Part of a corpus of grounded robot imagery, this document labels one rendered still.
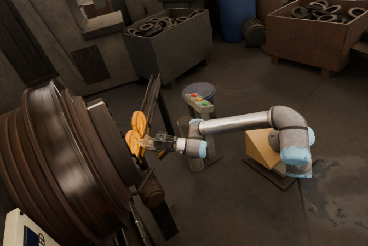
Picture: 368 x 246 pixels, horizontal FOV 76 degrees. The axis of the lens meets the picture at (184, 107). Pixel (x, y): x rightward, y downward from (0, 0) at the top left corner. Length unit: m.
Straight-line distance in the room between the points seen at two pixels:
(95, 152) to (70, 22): 2.83
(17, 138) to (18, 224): 0.18
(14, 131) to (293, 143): 0.94
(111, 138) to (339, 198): 1.62
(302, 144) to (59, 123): 0.88
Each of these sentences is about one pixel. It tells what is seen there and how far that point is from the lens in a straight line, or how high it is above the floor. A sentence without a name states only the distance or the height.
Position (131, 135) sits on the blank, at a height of 0.78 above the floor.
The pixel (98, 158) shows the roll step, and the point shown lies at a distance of 0.58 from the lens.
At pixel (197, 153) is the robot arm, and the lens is 1.26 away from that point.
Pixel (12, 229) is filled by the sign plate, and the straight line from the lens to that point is 0.52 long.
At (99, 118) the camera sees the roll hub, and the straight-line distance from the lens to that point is 0.63.
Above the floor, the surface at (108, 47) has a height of 0.61.
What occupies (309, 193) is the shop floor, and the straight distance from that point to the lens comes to 1.92.
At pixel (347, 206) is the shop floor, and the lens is 1.92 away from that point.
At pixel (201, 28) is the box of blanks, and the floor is 0.55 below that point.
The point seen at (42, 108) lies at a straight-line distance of 0.60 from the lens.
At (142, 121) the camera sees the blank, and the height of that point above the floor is 0.71.
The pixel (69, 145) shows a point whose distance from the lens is 0.54.
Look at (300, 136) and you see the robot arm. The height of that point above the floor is 0.82.
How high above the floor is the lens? 1.57
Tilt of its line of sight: 35 degrees down
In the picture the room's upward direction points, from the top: 14 degrees counter-clockwise
